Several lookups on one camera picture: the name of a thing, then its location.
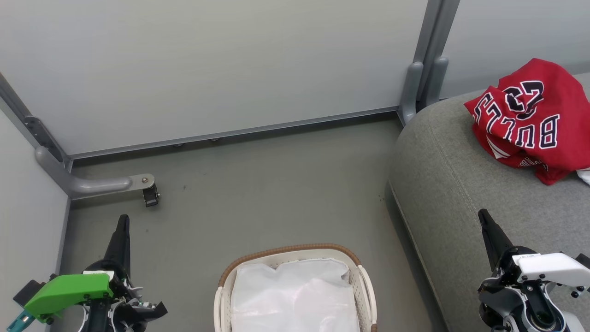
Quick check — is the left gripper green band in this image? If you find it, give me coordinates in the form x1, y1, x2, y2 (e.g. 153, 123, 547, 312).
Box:
13, 214, 168, 332

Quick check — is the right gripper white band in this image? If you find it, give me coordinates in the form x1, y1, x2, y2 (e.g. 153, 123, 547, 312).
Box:
477, 209, 590, 332

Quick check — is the red basketball jersey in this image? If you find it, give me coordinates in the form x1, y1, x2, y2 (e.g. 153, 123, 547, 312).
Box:
464, 58, 590, 186

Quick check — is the white laundry basket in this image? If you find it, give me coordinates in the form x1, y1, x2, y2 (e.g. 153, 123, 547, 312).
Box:
213, 243, 379, 332

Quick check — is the black caster wheel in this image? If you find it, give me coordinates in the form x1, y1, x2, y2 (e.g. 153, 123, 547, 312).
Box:
142, 184, 160, 208

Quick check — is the grey fabric sofa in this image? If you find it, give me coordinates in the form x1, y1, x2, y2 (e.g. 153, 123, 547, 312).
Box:
388, 71, 590, 332

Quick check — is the grey tubular partition foot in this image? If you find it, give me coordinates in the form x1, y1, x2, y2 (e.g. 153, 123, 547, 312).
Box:
35, 145, 156, 200

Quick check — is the white garment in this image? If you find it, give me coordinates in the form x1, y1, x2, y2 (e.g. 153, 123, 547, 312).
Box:
230, 258, 361, 332

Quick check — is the grey corner partition post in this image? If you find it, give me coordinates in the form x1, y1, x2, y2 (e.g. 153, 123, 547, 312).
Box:
0, 73, 73, 172

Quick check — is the grey partition base rail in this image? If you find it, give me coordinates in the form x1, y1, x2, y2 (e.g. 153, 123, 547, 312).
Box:
68, 107, 400, 160

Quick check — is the grey metal partition post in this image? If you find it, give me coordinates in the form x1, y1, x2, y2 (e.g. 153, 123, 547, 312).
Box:
417, 0, 461, 109
398, 0, 444, 126

